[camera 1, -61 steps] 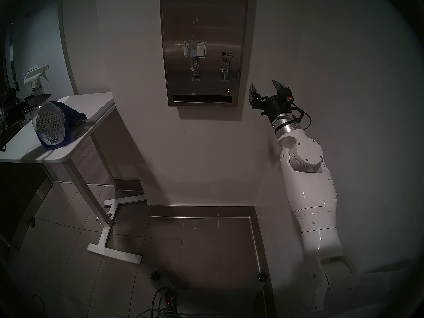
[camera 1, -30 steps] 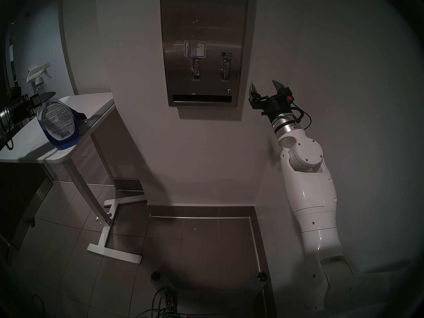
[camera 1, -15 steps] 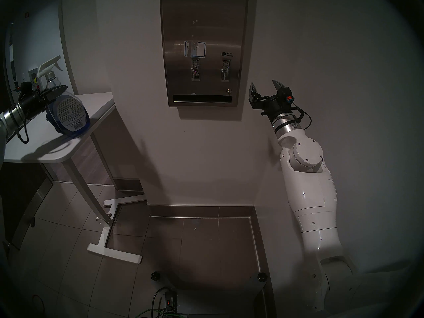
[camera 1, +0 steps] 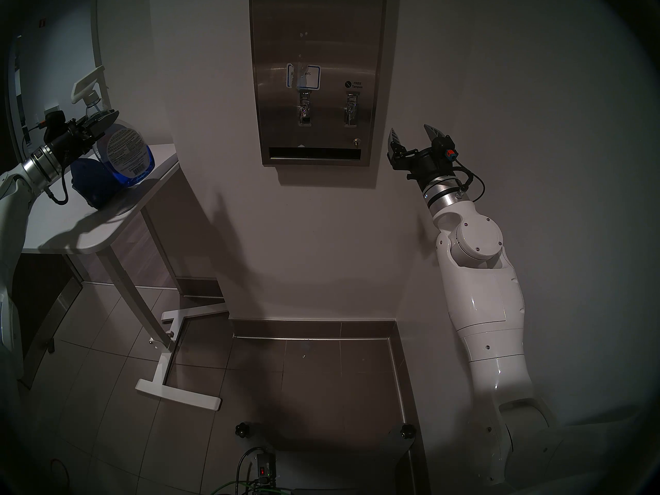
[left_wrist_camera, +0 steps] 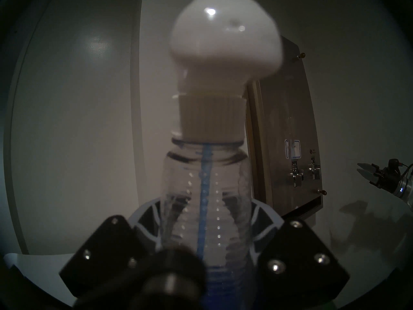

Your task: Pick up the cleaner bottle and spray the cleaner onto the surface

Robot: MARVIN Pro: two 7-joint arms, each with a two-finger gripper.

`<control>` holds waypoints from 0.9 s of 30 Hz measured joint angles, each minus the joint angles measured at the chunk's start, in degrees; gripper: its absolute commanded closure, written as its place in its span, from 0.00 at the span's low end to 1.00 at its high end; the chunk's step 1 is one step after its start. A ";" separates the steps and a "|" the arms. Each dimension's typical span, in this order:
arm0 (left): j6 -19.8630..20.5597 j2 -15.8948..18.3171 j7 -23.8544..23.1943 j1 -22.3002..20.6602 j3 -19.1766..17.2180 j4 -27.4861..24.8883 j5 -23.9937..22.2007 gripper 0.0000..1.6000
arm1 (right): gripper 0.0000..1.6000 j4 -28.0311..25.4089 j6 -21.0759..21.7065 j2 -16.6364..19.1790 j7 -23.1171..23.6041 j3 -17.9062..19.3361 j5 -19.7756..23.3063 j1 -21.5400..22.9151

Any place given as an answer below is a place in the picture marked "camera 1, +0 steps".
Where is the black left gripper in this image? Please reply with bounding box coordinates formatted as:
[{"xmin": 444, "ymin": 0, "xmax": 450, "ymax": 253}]
[{"xmin": 43, "ymin": 110, "xmax": 121, "ymax": 165}]

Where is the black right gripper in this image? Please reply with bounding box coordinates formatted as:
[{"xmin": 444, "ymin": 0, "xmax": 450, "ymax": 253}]
[{"xmin": 387, "ymin": 123, "xmax": 459, "ymax": 186}]

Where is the blue cleaner spray bottle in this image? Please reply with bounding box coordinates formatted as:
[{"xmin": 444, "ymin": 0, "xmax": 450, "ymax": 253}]
[{"xmin": 71, "ymin": 69, "xmax": 156, "ymax": 188}]

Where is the dark blue cloth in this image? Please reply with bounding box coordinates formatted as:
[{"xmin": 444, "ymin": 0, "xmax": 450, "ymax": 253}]
[{"xmin": 70, "ymin": 158, "xmax": 129, "ymax": 209}]

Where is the white table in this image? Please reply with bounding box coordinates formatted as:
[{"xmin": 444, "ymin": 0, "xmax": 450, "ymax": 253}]
[{"xmin": 21, "ymin": 142, "xmax": 230, "ymax": 411}]

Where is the blue bordered white label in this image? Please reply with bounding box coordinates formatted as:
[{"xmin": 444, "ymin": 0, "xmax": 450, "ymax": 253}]
[{"xmin": 285, "ymin": 63, "xmax": 321, "ymax": 91}]

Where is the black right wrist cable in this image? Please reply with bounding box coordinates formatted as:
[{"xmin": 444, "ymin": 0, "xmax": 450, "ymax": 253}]
[{"xmin": 449, "ymin": 161, "xmax": 486, "ymax": 204}]

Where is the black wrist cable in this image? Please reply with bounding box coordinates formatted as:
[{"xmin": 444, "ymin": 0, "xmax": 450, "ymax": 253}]
[
  {"xmin": 43, "ymin": 178, "xmax": 71, "ymax": 206},
  {"xmin": 449, "ymin": 161, "xmax": 486, "ymax": 204}
]

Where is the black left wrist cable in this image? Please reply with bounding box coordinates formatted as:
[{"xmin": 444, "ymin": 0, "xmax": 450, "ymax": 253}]
[{"xmin": 43, "ymin": 178, "xmax": 71, "ymax": 206}]

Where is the stainless steel wall dispenser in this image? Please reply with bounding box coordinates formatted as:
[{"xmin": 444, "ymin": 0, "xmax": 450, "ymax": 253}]
[{"xmin": 249, "ymin": 0, "xmax": 388, "ymax": 167}]

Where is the grey robot base frame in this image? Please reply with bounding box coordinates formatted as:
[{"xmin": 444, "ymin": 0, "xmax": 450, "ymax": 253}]
[{"xmin": 235, "ymin": 422, "xmax": 416, "ymax": 495}]

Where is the black base cable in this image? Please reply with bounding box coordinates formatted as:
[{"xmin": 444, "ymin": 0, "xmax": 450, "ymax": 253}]
[{"xmin": 235, "ymin": 446, "xmax": 265, "ymax": 488}]

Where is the green cable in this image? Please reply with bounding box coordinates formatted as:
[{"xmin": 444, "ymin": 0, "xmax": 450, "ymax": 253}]
[{"xmin": 206, "ymin": 477, "xmax": 271, "ymax": 495}]

